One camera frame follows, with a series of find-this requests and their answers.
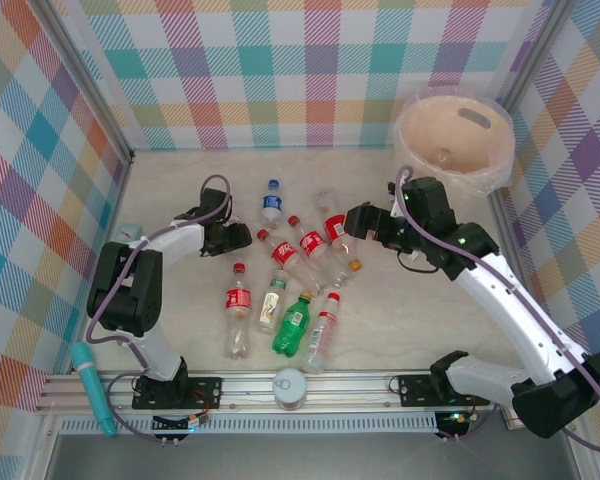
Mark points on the orange cap red label bottle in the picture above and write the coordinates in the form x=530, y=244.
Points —
x=335, y=227

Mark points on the green cap white label bottle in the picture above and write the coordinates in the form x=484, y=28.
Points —
x=270, y=305

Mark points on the tin can with pull tab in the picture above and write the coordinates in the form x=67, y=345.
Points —
x=290, y=392

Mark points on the beige plastic bucket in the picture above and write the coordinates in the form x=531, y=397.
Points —
x=502, y=175

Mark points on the small teal square clock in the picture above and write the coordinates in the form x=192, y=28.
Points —
x=128, y=231

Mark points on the black connector with LED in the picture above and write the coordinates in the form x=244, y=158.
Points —
x=455, y=420
x=170, y=424

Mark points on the green bottle with yellow cap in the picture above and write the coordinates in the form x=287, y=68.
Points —
x=291, y=325

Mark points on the blue cap water bottle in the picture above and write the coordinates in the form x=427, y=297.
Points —
x=272, y=202

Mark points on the teal plastic tube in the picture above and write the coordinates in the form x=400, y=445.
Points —
x=91, y=380

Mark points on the aluminium frame post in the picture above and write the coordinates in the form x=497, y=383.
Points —
x=89, y=82
x=540, y=47

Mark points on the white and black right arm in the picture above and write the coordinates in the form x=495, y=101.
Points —
x=505, y=300

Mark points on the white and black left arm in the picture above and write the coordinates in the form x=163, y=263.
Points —
x=155, y=345

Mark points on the red cap clear water bottle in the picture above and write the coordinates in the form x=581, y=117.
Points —
x=321, y=332

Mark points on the red cap cola bottle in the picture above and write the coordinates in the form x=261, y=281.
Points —
x=238, y=299
x=285, y=254
x=313, y=244

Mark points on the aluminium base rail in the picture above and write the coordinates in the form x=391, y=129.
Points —
x=250, y=387

